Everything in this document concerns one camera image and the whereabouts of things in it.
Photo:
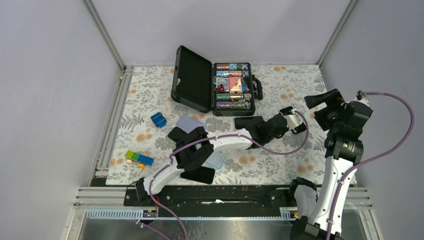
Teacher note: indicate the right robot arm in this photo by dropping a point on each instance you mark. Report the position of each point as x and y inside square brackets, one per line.
[320, 211]

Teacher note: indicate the blue toy car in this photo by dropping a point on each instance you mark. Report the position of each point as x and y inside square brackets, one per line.
[159, 120]

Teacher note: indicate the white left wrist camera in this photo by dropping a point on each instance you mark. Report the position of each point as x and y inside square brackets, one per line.
[293, 121]

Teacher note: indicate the phone in light blue case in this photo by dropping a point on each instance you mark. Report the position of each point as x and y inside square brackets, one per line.
[215, 161]

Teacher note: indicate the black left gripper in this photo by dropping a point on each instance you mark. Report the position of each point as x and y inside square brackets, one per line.
[285, 129]

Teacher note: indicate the colourful toy brick stack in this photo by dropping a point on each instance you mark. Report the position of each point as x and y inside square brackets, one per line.
[139, 159]

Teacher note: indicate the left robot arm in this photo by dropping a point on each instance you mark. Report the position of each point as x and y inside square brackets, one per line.
[194, 148]

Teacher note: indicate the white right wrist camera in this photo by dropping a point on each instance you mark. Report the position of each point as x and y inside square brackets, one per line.
[362, 97]

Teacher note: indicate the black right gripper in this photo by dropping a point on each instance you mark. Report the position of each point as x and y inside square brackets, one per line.
[334, 101]

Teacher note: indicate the black poker chip case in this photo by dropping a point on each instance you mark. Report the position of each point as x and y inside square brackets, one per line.
[203, 85]

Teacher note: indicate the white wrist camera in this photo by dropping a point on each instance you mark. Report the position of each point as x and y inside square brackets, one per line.
[362, 97]
[293, 121]

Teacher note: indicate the floral table mat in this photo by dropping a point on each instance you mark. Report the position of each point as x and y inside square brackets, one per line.
[293, 155]

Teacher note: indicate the bare dark blue phone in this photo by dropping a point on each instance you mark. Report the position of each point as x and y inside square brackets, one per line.
[176, 134]

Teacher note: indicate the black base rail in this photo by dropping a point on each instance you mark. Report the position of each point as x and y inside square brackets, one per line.
[216, 201]

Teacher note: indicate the red playing card box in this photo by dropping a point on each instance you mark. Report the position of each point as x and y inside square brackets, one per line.
[235, 84]

